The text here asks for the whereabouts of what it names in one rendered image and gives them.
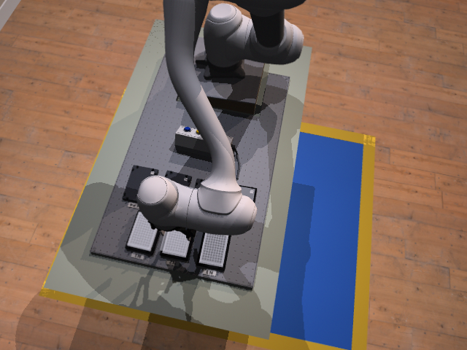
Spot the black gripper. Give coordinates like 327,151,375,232
148,221,196,241

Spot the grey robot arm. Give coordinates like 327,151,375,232
136,0,306,236

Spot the grey button panel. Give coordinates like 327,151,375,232
175,125,240,179

